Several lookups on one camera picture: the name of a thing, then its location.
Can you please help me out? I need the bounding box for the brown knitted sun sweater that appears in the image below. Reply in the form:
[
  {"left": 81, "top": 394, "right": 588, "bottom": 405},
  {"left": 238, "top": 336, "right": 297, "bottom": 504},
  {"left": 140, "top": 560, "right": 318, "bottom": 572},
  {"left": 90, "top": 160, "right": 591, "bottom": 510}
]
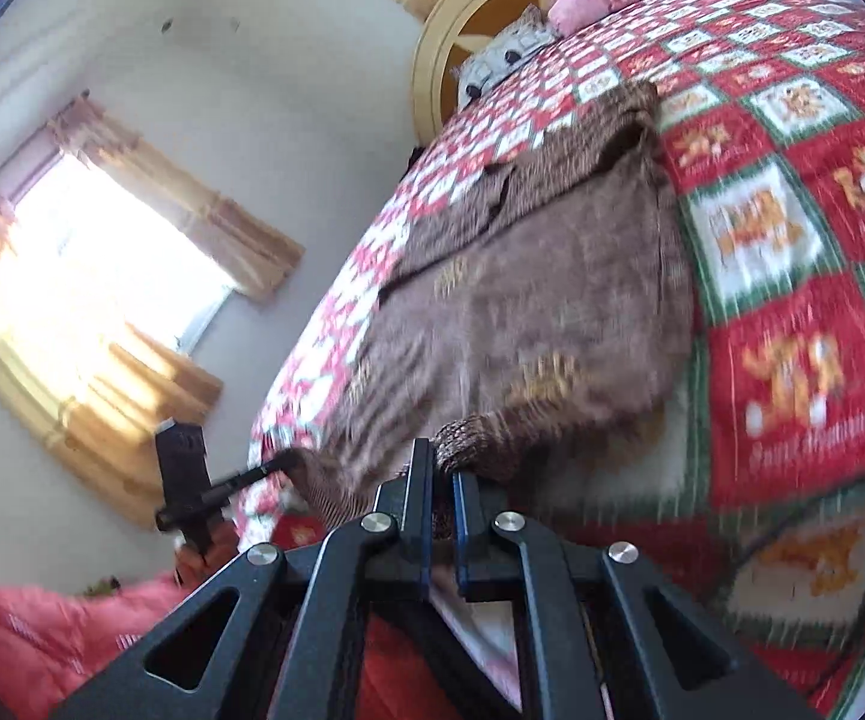
[{"left": 283, "top": 82, "right": 695, "bottom": 527}]

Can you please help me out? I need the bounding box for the left hand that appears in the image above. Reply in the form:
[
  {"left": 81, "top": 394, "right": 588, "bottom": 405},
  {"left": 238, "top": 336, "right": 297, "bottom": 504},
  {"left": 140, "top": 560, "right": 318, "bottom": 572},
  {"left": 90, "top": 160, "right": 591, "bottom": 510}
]
[{"left": 175, "top": 520, "right": 238, "bottom": 590}]

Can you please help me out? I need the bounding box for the yellow side curtain far left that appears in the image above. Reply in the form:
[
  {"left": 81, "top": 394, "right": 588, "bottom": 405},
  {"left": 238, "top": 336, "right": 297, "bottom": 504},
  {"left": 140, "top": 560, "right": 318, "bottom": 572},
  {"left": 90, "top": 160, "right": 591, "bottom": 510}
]
[{"left": 0, "top": 194, "right": 224, "bottom": 528}]

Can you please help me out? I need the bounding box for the red cloth on floor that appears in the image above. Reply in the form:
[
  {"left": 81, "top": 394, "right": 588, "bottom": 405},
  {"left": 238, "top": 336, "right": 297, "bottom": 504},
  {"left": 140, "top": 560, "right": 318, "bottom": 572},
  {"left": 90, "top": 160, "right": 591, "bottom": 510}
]
[{"left": 0, "top": 546, "right": 208, "bottom": 718}]

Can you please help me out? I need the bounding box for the yellow side window curtain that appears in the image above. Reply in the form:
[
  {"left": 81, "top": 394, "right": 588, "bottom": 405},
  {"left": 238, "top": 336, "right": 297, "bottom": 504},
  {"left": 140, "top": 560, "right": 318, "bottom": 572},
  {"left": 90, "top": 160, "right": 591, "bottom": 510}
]
[{"left": 48, "top": 96, "right": 304, "bottom": 302}]

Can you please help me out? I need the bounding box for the red checkered teddy bedspread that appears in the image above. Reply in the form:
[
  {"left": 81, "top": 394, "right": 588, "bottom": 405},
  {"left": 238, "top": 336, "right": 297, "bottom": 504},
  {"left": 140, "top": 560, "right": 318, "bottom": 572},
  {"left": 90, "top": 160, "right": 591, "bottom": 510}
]
[{"left": 250, "top": 0, "right": 865, "bottom": 718}]

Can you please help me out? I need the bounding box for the side window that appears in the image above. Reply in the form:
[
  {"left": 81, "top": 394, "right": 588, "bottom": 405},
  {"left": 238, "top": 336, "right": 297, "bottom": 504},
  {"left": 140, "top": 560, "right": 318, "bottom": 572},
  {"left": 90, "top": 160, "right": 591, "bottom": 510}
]
[{"left": 0, "top": 156, "right": 232, "bottom": 408}]

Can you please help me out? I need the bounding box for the cream arched wooden headboard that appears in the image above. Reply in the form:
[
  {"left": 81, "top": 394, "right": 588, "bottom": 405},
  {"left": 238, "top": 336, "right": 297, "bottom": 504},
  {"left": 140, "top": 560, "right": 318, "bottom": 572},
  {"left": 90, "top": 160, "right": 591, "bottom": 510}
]
[{"left": 411, "top": 0, "right": 553, "bottom": 145}]

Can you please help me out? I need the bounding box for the grey patterned pillow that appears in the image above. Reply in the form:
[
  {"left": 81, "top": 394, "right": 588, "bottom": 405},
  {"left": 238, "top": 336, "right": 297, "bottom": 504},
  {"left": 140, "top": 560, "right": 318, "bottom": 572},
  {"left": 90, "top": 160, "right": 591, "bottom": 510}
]
[{"left": 453, "top": 5, "right": 561, "bottom": 110}]

